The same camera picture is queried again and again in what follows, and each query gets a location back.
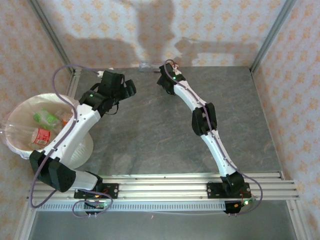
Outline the green label clear bottle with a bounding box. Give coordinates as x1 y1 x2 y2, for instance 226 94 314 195
33 107 62 130

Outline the red label cola bottle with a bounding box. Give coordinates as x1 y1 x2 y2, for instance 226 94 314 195
29 127 52 148

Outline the white round waste bin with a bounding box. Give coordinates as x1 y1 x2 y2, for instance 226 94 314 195
0 92 95 170

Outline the clear plastic bin liner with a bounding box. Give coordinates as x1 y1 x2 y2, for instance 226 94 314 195
0 92 81 161

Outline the clear ribbed bottle bluish cap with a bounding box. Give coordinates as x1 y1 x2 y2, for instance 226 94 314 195
138 62 161 73

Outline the black controller board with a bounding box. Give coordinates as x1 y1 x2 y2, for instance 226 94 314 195
224 198 254 216
83 199 109 216

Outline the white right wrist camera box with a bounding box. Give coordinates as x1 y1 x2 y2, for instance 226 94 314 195
171 63 183 76

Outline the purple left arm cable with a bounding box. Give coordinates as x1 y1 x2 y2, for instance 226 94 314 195
29 64 114 219

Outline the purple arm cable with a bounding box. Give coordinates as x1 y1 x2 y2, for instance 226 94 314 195
163 59 265 216
29 64 114 219

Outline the aluminium frame post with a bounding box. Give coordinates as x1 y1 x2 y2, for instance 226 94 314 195
249 0 298 73
26 0 76 75

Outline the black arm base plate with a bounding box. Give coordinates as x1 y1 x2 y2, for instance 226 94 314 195
74 183 119 200
206 182 252 200

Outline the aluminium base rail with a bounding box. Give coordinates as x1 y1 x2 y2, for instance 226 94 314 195
26 173 300 202

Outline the white slotted cable duct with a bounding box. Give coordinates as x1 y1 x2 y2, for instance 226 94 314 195
36 201 227 213

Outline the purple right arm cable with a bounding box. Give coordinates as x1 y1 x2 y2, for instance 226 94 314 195
163 59 265 216

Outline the aluminium lower frame bar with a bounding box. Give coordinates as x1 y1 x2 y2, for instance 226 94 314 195
287 199 313 240
14 201 38 240

